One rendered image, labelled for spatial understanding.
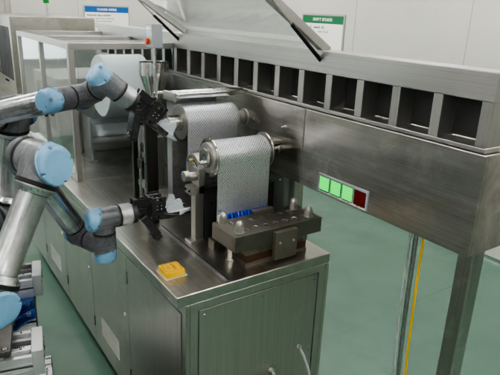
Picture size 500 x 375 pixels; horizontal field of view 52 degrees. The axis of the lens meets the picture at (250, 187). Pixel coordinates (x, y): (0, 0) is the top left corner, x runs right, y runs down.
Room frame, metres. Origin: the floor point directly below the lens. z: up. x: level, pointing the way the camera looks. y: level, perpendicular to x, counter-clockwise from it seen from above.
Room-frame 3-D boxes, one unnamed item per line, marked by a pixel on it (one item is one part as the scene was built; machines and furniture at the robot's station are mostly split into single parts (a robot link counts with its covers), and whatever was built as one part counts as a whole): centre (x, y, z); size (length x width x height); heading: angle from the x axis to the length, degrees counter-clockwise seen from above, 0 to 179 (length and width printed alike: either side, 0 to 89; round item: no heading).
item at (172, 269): (1.61, 0.26, 0.91); 0.07 x 0.07 x 0.02; 35
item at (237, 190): (1.89, 0.02, 1.11); 0.23 x 0.01 x 0.18; 125
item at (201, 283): (2.67, 0.67, 0.88); 2.52 x 0.66 x 0.04; 35
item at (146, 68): (2.52, 0.48, 1.50); 0.14 x 0.14 x 0.06
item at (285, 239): (1.75, -0.14, 0.96); 0.10 x 0.03 x 0.11; 125
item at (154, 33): (2.34, 0.45, 1.66); 0.07 x 0.07 x 0.10; 34
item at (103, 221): (1.58, 0.48, 1.11); 0.11 x 0.08 x 0.09; 125
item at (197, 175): (1.88, 0.21, 1.05); 0.06 x 0.05 x 0.31; 125
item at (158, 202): (1.67, 0.35, 1.12); 0.12 x 0.08 x 0.09; 125
